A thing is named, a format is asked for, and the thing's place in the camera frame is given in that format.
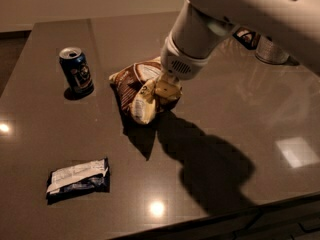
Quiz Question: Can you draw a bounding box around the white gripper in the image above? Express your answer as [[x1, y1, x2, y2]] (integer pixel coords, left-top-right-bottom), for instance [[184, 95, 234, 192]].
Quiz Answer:
[[139, 32, 210, 105]]

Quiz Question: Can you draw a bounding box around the brown chip bag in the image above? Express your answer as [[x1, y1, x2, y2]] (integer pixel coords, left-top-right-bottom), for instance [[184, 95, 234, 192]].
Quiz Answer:
[[109, 57, 182, 125]]

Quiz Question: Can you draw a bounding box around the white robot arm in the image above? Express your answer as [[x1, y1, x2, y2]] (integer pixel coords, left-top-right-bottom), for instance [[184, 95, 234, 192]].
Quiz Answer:
[[160, 0, 320, 82]]

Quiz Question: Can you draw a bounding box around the blue pepsi can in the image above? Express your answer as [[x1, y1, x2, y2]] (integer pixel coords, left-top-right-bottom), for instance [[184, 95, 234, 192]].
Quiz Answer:
[[59, 47, 94, 97]]

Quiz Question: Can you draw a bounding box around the black white snack packet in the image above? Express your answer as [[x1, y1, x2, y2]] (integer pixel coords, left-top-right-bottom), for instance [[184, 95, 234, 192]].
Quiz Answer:
[[46, 157, 110, 200]]

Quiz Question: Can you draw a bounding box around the black wire napkin holder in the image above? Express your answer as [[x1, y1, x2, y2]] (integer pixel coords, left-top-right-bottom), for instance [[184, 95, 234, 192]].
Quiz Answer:
[[233, 27, 260, 50]]

